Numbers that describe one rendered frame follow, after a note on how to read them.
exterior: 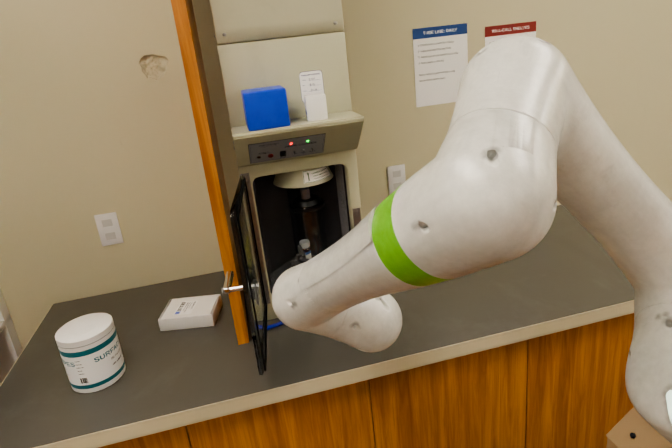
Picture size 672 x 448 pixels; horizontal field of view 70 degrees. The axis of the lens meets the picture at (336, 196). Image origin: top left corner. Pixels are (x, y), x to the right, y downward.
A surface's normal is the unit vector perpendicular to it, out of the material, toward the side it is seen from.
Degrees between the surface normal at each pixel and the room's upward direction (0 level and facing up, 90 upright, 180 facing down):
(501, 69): 34
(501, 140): 29
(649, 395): 58
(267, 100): 90
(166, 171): 90
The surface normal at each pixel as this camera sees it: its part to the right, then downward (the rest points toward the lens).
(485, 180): -0.28, -0.28
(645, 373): -0.84, -0.51
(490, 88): -0.43, -0.65
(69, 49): 0.23, 0.28
